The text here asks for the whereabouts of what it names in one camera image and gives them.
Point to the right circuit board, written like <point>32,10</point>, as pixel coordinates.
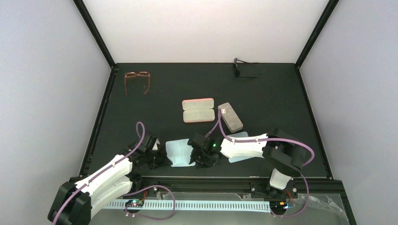
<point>282,205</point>

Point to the black aluminium frame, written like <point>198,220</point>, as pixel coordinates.
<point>180,184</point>

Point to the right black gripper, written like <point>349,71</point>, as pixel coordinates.
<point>195,155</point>

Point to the brown translucent sunglasses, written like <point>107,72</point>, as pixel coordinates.
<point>137,77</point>

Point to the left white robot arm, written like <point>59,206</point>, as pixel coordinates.
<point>99,180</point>

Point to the clear plastic sheet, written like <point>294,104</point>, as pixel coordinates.
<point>323,209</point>

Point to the white slotted cable duct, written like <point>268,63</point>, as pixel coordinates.
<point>200,205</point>

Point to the circuit board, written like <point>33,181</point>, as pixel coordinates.
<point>134,203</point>
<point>282,205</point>

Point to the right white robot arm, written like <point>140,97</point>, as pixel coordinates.
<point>286,155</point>

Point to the grey glasses case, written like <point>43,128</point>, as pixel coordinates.
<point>230,117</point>

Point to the black sunglasses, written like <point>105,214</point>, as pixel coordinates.
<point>238,72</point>

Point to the light blue cloth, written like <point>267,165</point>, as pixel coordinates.
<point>237,154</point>
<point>179,153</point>

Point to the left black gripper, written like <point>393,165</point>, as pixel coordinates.
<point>163,160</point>

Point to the pink glasses case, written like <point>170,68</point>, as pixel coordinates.
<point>198,110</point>

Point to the left circuit board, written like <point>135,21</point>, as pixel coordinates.
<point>134,203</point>

